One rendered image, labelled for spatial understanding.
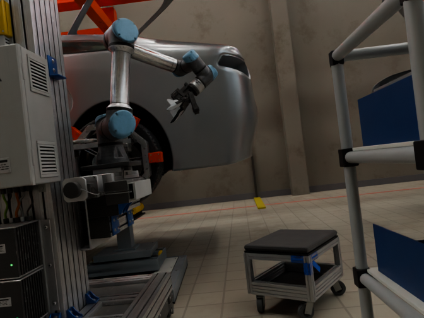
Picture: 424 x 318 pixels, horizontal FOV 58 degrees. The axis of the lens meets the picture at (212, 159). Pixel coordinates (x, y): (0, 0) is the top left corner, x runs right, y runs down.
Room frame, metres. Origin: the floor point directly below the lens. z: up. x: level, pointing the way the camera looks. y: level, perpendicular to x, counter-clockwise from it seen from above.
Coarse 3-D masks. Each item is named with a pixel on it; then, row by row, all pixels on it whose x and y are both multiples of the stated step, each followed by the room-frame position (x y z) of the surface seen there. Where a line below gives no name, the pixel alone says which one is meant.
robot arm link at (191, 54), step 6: (186, 54) 1.92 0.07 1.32; (192, 54) 1.92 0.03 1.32; (186, 60) 1.93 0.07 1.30; (192, 60) 1.92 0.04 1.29; (198, 60) 1.93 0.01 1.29; (186, 66) 1.97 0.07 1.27; (192, 66) 1.94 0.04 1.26; (198, 66) 1.94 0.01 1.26; (204, 66) 1.95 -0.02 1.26; (186, 72) 2.02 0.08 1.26; (198, 72) 1.95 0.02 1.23
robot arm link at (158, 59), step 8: (104, 40) 1.78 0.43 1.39; (136, 48) 1.89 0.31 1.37; (144, 48) 1.92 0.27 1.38; (136, 56) 1.90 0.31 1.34; (144, 56) 1.92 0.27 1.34; (152, 56) 1.93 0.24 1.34; (160, 56) 1.96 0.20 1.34; (168, 56) 2.00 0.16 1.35; (152, 64) 1.97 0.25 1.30; (160, 64) 1.97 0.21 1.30; (168, 64) 1.99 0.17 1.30; (176, 64) 2.01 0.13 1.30; (176, 72) 2.03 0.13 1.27; (184, 72) 2.02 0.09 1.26
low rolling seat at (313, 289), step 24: (264, 240) 1.97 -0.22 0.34; (288, 240) 1.91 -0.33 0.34; (312, 240) 1.85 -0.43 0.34; (336, 240) 2.01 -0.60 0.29; (288, 264) 2.20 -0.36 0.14; (312, 264) 1.75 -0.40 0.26; (336, 264) 2.03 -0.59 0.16; (264, 288) 1.87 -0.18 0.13; (288, 288) 1.80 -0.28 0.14; (312, 288) 1.72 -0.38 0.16; (336, 288) 2.01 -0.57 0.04; (312, 312) 1.77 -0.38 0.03
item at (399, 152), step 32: (416, 0) 0.54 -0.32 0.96; (416, 32) 0.55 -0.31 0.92; (416, 64) 0.55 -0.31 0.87; (384, 96) 0.75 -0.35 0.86; (416, 96) 0.56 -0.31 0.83; (384, 128) 0.77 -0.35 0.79; (416, 128) 0.64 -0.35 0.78; (352, 160) 0.87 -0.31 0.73; (384, 160) 0.70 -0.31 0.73; (416, 160) 0.57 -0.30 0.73; (352, 192) 0.92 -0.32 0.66; (352, 224) 0.92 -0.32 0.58; (384, 256) 0.85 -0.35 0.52; (416, 256) 0.70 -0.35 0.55; (384, 288) 0.80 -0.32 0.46; (416, 288) 0.71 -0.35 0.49
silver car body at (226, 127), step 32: (64, 64) 2.83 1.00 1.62; (96, 64) 2.82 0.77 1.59; (224, 64) 2.93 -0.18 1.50; (96, 96) 2.81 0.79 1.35; (160, 96) 2.80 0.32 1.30; (224, 96) 2.79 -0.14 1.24; (192, 128) 2.80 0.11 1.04; (224, 128) 2.79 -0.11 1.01; (256, 128) 3.11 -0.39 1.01; (192, 160) 2.80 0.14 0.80; (224, 160) 2.79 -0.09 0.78
